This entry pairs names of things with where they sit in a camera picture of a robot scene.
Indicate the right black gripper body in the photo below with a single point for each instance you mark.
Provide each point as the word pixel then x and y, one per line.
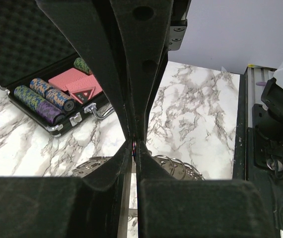
pixel 179 23

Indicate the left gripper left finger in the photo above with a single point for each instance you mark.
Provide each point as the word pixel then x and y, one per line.
pixel 95 206

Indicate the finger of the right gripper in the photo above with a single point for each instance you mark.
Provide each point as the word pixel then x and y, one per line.
pixel 91 28
pixel 143 25

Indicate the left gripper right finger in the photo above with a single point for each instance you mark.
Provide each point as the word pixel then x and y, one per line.
pixel 171 208

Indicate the large metal keyring disc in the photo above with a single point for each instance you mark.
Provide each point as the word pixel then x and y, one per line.
pixel 175 167

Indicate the pink playing card deck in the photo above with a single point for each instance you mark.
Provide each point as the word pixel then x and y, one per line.
pixel 79 85

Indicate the black poker chip case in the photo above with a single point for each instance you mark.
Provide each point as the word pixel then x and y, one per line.
pixel 32 51

